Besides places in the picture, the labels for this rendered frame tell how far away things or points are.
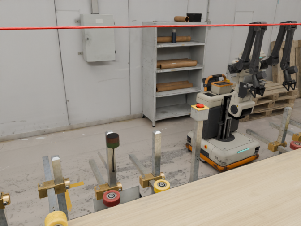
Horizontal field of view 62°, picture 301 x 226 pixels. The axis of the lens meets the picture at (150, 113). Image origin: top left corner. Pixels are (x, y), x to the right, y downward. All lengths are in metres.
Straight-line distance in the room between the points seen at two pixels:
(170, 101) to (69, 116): 1.75
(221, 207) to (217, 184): 0.16
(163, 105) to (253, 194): 3.31
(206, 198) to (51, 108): 3.03
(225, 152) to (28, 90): 2.66
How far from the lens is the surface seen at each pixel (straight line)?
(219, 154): 2.90
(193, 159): 1.52
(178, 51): 4.34
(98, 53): 3.59
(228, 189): 1.33
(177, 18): 4.09
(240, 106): 2.80
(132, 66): 4.03
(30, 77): 3.77
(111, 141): 1.14
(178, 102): 4.58
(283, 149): 1.97
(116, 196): 1.23
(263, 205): 1.30
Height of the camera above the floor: 1.70
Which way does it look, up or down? 22 degrees down
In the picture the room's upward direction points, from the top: 1 degrees clockwise
